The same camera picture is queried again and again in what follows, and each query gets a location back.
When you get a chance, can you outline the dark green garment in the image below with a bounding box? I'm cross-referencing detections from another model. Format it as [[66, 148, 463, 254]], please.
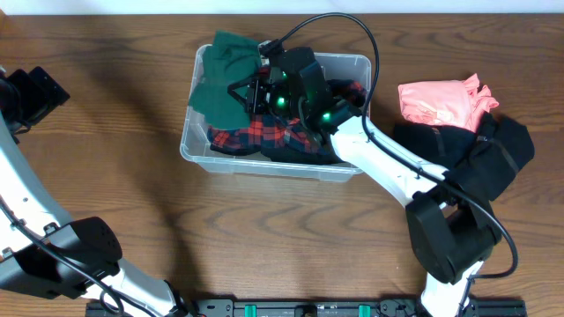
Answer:
[[189, 30, 261, 130]]

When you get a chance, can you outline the pink garment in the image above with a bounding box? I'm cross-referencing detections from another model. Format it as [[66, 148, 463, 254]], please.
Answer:
[[397, 73, 500, 132]]

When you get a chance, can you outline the clear plastic storage bin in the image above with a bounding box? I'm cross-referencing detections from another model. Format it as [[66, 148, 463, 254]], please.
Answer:
[[180, 52, 372, 182]]

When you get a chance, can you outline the black garment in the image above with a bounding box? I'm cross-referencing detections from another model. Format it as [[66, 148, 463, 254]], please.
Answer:
[[211, 145, 343, 166], [393, 114, 535, 201]]

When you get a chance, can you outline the red black plaid shirt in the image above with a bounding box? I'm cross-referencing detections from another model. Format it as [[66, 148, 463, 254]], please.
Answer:
[[206, 65, 367, 156]]

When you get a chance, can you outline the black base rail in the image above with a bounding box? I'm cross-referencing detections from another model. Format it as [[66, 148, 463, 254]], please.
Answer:
[[85, 299, 529, 317]]

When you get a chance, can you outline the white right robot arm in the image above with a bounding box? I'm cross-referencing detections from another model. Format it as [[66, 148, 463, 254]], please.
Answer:
[[226, 48, 505, 316]]

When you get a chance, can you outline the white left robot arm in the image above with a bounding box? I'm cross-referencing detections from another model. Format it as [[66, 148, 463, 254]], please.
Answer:
[[1, 67, 197, 316]]

